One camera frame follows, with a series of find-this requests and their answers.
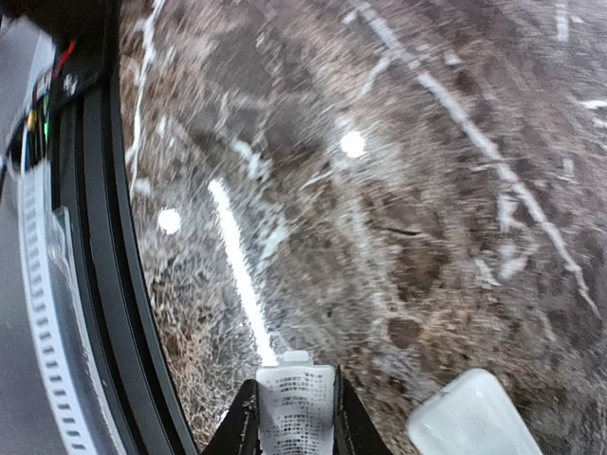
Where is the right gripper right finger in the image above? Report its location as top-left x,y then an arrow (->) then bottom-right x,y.
333,366 -> 392,455

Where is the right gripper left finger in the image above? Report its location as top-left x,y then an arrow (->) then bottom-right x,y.
202,379 -> 260,455

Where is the white battery compartment cover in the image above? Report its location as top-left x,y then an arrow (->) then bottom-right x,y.
255,351 -> 336,455

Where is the white remote control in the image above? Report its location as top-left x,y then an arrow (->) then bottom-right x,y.
407,369 -> 541,455

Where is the white slotted cable duct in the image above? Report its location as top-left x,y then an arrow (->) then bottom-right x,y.
17,165 -> 96,454

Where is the black front rail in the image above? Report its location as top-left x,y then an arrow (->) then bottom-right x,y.
50,1 -> 196,454

